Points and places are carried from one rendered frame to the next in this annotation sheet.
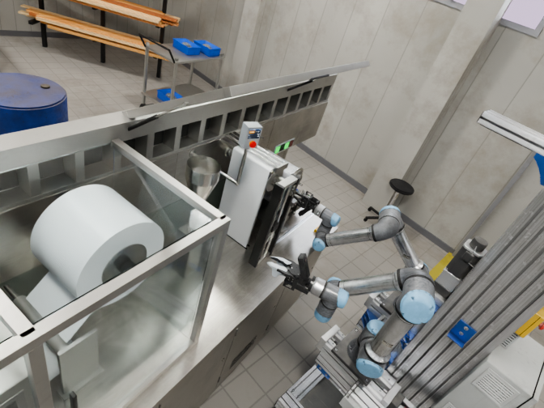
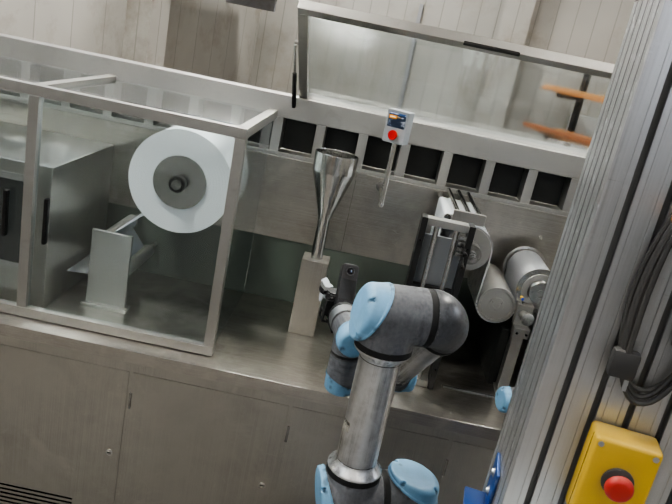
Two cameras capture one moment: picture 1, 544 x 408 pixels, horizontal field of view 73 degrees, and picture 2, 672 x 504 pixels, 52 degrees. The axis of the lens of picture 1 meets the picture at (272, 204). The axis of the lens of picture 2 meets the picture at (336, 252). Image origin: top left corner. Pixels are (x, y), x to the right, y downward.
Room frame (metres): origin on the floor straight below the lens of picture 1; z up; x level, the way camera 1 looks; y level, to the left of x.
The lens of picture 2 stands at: (0.42, -1.73, 1.90)
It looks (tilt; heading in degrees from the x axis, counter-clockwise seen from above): 18 degrees down; 66
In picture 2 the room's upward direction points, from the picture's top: 12 degrees clockwise
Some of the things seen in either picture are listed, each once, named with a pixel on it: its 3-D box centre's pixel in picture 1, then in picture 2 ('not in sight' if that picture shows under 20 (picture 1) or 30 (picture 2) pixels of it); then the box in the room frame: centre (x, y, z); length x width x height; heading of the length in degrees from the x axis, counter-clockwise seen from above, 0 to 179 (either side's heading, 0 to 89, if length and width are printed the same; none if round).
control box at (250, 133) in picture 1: (251, 136); (397, 126); (1.37, 0.17, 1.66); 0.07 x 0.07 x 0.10; 43
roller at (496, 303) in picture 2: not in sight; (490, 291); (1.80, 0.08, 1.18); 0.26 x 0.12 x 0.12; 66
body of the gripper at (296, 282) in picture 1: (299, 278); (338, 309); (1.12, -0.22, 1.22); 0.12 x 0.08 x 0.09; 79
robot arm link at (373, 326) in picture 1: (375, 336); (406, 497); (1.17, -0.67, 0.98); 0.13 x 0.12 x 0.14; 169
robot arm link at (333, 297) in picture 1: (333, 295); (349, 335); (1.09, -0.37, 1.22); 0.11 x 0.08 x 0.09; 79
